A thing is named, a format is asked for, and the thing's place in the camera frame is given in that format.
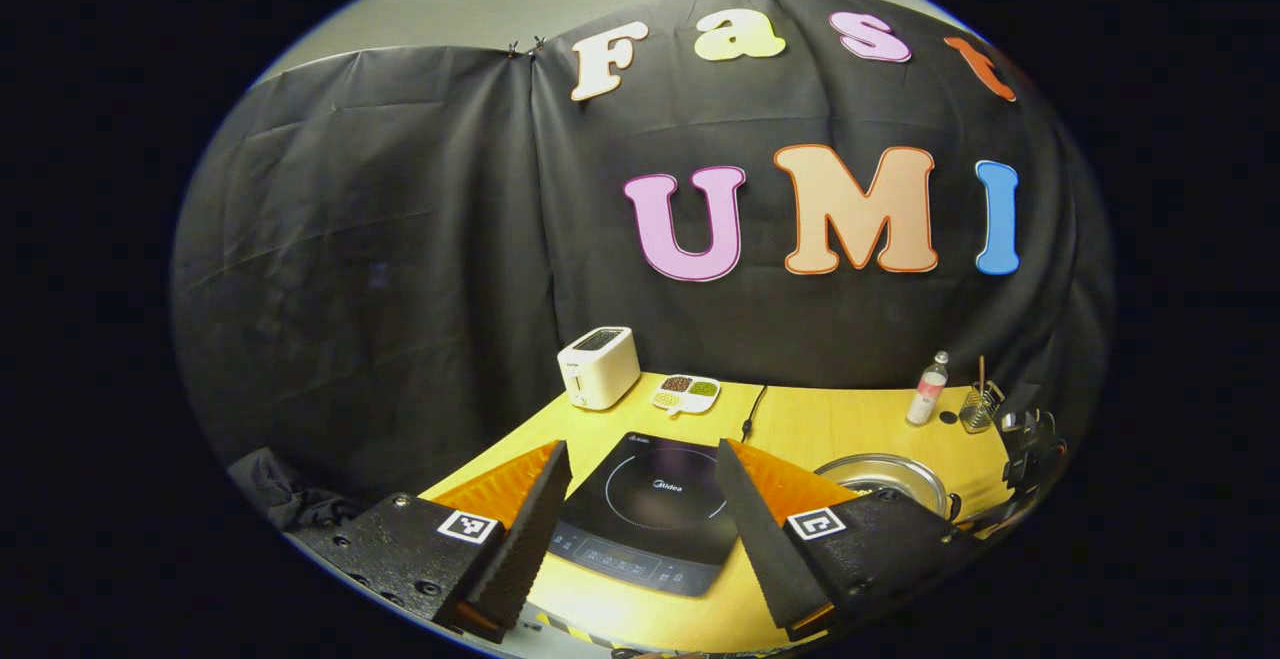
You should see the wire mesh holder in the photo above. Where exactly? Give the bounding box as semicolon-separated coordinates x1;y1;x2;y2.
958;381;1006;435

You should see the white divided dish with beans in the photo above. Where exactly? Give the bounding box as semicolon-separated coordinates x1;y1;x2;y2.
651;374;722;417

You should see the white toaster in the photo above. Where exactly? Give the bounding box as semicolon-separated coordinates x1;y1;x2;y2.
557;326;642;411

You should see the black induction cooktop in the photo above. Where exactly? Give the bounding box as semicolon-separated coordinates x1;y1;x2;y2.
545;431;746;598

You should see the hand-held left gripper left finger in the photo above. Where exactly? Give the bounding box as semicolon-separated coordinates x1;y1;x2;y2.
285;439;573;645

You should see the black backdrop cloth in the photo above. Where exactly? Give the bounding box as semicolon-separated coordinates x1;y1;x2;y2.
170;0;1116;530

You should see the dark cloth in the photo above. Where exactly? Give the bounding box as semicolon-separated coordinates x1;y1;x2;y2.
228;447;361;532

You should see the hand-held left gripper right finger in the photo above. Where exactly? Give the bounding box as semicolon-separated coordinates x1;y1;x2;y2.
714;439;986;642

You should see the stainless steel pot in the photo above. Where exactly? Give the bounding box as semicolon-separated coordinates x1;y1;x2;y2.
812;453;966;525

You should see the clear bottle with pink label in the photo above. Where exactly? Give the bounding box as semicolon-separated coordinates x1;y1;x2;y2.
905;351;951;427

